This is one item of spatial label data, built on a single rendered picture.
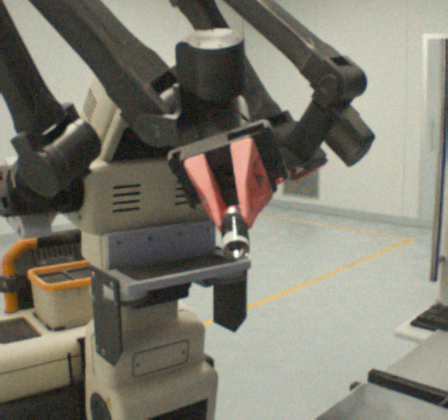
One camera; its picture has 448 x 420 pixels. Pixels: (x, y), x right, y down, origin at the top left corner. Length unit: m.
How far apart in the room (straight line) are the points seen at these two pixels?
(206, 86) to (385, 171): 6.12
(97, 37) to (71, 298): 0.78
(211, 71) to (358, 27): 6.33
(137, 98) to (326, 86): 0.38
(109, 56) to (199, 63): 0.12
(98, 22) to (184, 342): 0.66
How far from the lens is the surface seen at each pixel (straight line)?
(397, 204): 6.62
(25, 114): 0.78
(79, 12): 0.64
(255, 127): 0.52
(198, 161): 0.50
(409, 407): 0.83
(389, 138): 6.60
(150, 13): 6.80
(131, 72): 0.62
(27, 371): 1.26
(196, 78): 0.57
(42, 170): 0.78
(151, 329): 1.07
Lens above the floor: 1.30
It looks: 9 degrees down
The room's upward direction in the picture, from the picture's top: straight up
